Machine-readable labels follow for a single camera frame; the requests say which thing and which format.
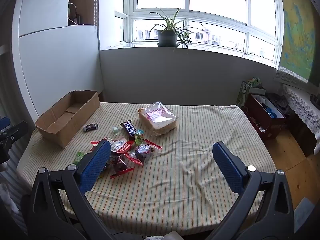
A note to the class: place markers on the green tissue box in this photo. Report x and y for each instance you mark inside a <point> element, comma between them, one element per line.
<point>241,95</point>

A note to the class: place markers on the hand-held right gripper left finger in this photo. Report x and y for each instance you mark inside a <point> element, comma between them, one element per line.
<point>96,165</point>

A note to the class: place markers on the green candy packet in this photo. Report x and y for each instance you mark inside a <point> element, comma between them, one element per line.
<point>78,158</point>

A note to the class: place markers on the pale green candy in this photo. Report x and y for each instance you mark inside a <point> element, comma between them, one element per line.
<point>115,129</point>

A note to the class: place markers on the wall map poster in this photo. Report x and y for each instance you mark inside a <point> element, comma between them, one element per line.
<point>297,42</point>

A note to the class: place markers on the dark cake clear red packet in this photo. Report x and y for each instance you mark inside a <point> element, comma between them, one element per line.
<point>144,153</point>
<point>120,166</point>

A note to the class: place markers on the red white snack packet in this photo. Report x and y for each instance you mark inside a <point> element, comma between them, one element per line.
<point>121,146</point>

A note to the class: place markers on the dark red box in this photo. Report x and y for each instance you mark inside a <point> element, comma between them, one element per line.
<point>260,120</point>

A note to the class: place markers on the small green jelly cup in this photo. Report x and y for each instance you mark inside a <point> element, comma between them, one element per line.
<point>139,136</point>

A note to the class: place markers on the white framed window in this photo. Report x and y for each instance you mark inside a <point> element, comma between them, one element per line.
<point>130,5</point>

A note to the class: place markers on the striped tablecloth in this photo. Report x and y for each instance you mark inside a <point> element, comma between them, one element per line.
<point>187,167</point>

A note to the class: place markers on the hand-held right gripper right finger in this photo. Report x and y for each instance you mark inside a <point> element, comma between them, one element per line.
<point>228,167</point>

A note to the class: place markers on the black patterned candy packet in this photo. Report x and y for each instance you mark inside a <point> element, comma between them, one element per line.
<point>90,127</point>

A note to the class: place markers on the brown chocolate bar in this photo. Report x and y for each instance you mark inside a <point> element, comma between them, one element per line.
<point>128,128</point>

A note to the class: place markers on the white lace cloth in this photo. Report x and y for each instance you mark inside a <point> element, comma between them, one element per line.
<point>300,105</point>

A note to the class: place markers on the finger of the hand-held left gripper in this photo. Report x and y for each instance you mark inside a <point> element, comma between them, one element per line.
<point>15,131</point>
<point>3,123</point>

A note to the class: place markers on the potted spider plant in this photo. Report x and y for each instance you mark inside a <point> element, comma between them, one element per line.
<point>167,38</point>

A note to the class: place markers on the clear bag of sliced bread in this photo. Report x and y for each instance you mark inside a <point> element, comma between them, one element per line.
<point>157,120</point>

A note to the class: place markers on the white cabinet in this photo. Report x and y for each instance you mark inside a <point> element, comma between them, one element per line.
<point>57,55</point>

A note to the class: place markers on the wooden wall shelf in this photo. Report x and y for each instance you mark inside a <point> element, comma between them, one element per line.
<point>85,2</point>

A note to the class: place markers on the brown cardboard box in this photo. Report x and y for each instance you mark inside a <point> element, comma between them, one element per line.
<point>82,115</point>

